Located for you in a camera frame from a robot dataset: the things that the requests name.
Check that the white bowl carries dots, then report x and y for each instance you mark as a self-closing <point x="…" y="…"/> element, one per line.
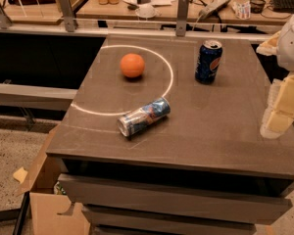
<point x="146" y="11"/>

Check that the silver blue energy drink can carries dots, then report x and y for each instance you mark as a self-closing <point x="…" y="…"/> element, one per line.
<point x="142" y="117"/>

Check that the blue pepsi can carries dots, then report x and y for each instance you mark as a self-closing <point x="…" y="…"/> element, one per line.
<point x="208" y="61"/>

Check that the top grey drawer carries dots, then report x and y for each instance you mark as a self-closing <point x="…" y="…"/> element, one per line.
<point x="173" y="200"/>

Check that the orange ball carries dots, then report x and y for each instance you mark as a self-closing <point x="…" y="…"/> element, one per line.
<point x="132" y="65"/>

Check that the white power strip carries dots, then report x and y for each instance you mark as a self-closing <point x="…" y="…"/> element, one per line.
<point x="212" y="7"/>

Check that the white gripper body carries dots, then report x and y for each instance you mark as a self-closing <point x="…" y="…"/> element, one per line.
<point x="292" y="46"/>

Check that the lower grey drawer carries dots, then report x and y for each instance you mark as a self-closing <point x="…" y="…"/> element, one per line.
<point x="162" y="223"/>

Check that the metal bracket middle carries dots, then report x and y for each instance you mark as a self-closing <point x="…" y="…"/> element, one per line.
<point x="68" y="15"/>

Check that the black mesh cup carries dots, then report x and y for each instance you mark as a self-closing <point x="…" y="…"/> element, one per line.
<point x="257" y="6"/>

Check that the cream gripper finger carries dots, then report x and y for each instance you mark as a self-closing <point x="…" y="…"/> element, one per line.
<point x="279" y="114"/>
<point x="269" y="47"/>

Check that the small white carton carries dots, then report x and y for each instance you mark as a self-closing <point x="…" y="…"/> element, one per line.
<point x="242" y="10"/>

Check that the metal bracket right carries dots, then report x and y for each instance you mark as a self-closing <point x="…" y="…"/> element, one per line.
<point x="181" y="19"/>

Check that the grey drawer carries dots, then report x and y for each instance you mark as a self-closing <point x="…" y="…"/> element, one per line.
<point x="173" y="200"/>
<point x="162" y="223"/>

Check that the cardboard box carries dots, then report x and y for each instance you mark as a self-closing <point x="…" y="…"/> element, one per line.
<point x="51" y="214"/>

